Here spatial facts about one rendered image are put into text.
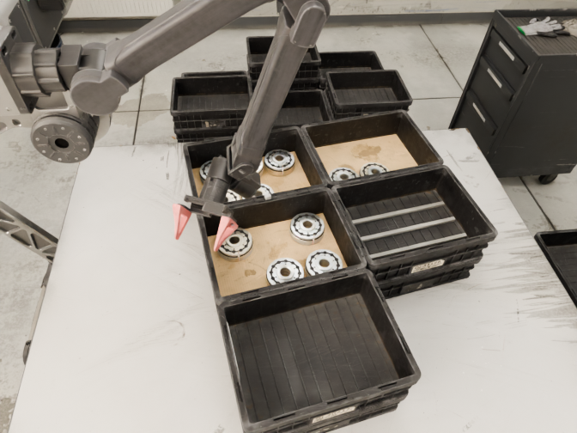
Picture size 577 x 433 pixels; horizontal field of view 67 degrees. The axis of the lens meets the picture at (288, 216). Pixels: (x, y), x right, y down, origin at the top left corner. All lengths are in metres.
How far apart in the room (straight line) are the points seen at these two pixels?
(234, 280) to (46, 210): 1.71
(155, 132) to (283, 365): 2.21
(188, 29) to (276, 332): 0.74
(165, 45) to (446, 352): 1.06
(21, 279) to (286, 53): 1.99
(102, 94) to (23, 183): 2.18
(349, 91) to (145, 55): 1.85
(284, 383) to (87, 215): 0.92
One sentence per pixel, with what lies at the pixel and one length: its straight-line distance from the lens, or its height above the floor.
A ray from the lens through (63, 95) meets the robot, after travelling 1.20.
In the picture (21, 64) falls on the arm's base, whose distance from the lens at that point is 0.85.
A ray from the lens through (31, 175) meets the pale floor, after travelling 3.00.
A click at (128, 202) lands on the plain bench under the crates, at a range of 1.65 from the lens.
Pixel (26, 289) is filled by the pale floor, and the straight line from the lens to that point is 2.46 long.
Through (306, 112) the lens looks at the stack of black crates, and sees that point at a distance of 2.52.
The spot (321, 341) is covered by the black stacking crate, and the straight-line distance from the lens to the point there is 1.15.
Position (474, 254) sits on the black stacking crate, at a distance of 1.40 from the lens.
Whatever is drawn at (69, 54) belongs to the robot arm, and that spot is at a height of 1.48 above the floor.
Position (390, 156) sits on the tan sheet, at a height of 0.83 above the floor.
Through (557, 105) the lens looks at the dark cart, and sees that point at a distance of 2.60.
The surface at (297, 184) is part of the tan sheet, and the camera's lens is 1.46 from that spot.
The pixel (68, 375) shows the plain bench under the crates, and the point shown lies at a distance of 1.35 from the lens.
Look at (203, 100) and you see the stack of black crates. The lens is 2.42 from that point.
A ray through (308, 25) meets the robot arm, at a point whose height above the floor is 1.55.
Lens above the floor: 1.87
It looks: 50 degrees down
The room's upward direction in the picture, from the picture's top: 3 degrees clockwise
